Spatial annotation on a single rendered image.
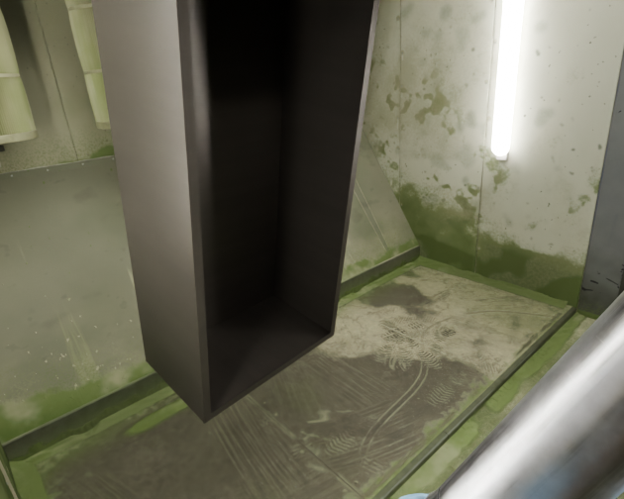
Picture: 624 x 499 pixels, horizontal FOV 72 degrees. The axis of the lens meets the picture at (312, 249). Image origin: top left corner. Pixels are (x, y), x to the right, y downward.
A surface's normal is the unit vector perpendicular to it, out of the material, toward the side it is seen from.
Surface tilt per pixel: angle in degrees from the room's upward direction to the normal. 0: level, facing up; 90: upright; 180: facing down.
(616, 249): 90
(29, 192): 57
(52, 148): 90
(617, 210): 90
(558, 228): 90
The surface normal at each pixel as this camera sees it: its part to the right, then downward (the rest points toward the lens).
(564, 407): -0.84, -0.33
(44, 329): 0.51, -0.31
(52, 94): 0.66, 0.23
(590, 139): -0.75, 0.29
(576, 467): -0.49, 0.07
